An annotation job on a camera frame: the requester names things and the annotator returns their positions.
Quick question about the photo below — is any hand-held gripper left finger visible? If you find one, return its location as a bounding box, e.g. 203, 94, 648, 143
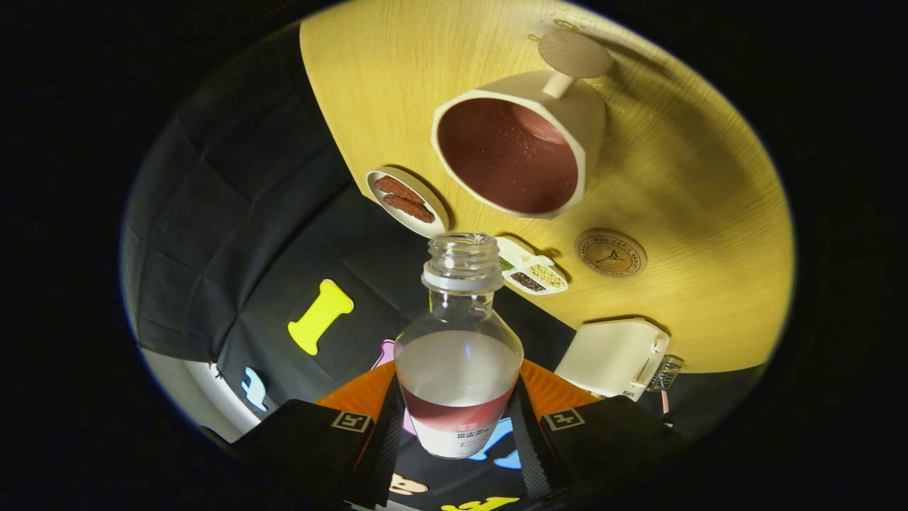
231, 361, 405, 510

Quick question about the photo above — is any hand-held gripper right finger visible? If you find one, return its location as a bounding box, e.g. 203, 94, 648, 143
507, 358, 685, 506

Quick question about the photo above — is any clear juice bottle pink label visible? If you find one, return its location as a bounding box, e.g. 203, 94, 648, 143
393, 233, 524, 459

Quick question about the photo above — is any round cork coaster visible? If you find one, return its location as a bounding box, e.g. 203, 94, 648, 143
575, 228, 648, 278

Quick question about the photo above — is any beige cup wooden handle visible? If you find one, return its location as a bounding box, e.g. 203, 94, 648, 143
431, 28, 615, 219

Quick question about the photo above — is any white toaster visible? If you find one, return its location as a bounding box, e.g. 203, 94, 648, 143
553, 318, 671, 402

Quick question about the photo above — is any white divided bean dish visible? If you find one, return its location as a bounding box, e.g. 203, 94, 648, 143
494, 236, 570, 296

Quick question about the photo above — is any red meat piece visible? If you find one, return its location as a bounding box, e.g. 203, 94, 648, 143
383, 193, 436, 224
374, 175, 425, 206

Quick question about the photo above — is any white round plate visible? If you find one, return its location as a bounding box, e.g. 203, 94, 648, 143
365, 167, 450, 239

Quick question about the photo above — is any black backdrop cloth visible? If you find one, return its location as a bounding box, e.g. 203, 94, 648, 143
119, 21, 767, 511

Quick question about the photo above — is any wooden table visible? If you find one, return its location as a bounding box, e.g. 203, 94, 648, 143
299, 0, 795, 374

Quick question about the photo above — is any small wire mesh holder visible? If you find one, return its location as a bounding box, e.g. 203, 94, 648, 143
647, 354, 685, 393

